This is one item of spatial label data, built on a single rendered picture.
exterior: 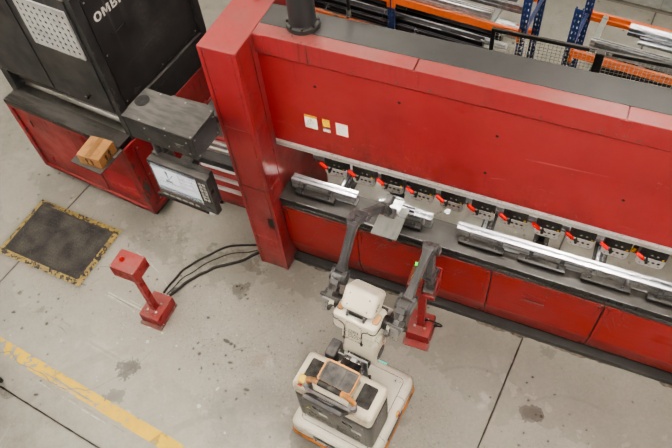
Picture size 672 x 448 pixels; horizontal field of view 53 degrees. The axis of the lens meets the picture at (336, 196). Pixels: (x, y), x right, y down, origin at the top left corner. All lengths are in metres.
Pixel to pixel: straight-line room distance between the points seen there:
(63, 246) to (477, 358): 3.56
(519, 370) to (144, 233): 3.27
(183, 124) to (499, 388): 2.86
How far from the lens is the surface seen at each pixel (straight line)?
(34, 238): 6.42
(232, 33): 3.91
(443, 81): 3.55
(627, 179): 3.81
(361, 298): 3.80
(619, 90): 3.61
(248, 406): 5.10
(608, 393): 5.26
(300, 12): 3.74
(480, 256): 4.55
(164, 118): 4.04
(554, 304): 4.77
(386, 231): 4.47
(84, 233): 6.24
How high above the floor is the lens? 4.72
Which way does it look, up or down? 53 degrees down
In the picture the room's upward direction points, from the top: 7 degrees counter-clockwise
